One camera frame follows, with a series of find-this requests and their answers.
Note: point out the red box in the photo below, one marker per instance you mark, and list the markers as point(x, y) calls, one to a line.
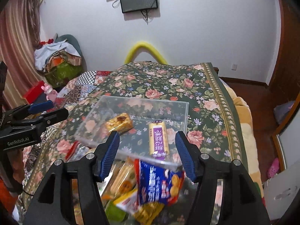
point(34, 92)

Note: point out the blue biscuit snack bag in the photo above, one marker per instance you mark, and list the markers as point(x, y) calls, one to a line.
point(156, 184)

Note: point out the purple yellow snack bar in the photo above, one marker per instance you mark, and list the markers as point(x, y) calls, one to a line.
point(158, 140)

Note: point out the patchwork quilt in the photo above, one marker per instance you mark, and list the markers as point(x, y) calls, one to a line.
point(76, 90)

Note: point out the pink plush toy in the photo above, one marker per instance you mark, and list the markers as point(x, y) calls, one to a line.
point(50, 93)

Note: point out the brown wooden door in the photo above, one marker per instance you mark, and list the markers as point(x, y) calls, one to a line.
point(285, 76)

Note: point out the clear cracker pack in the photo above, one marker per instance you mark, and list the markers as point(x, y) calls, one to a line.
point(122, 179)

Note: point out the pile of clothes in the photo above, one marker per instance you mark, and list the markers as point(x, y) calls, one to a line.
point(60, 60)

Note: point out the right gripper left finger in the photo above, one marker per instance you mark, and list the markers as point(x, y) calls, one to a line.
point(52, 202)

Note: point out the striped pink curtain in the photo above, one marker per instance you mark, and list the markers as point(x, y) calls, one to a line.
point(20, 37)

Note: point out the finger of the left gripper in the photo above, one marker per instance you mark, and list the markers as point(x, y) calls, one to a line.
point(44, 119)
point(24, 111)

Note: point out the orange wrapped cake snack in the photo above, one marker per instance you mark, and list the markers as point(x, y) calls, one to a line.
point(121, 123)

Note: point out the yellow red snack packet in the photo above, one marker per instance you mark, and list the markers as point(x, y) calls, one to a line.
point(144, 214)

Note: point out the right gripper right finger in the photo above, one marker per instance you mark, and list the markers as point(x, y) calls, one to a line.
point(241, 202)

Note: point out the clear plastic storage box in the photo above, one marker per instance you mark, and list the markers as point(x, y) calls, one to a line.
point(135, 143)

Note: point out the yellow curved foam tube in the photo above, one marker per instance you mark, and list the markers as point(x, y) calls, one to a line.
point(144, 47)

